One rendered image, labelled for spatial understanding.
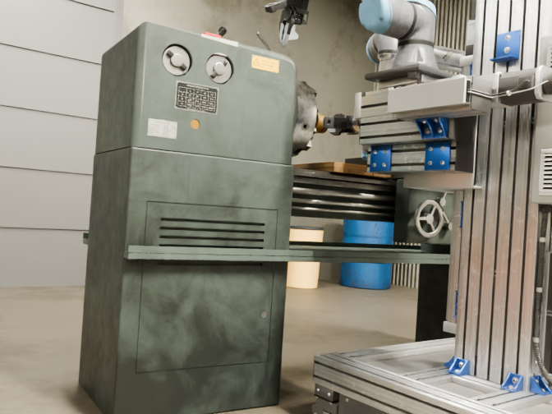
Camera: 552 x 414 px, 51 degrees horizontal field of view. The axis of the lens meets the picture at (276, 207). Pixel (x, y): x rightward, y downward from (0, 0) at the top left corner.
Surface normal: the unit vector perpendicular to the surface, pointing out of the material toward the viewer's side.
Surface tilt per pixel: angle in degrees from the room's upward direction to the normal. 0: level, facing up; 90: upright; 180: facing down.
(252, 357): 90
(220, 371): 90
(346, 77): 90
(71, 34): 90
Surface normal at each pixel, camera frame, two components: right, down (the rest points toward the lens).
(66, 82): 0.60, 0.04
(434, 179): -0.80, -0.06
